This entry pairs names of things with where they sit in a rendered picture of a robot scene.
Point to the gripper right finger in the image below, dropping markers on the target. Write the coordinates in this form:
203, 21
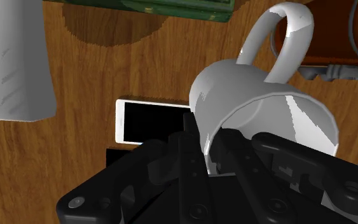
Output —
305, 167

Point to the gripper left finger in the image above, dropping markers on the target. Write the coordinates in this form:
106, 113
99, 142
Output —
154, 173

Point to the white mug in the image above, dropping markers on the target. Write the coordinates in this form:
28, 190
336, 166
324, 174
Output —
228, 83

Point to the white smartphone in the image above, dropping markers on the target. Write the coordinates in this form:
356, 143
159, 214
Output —
147, 124

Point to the grey metal tool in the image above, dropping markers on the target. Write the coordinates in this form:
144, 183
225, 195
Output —
340, 73

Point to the dark brown box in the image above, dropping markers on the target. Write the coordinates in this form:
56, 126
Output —
327, 31

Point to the green book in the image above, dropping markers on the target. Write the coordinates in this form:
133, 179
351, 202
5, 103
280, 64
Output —
181, 9

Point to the white tall cylinder object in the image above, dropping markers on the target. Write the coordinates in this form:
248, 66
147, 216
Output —
14, 62

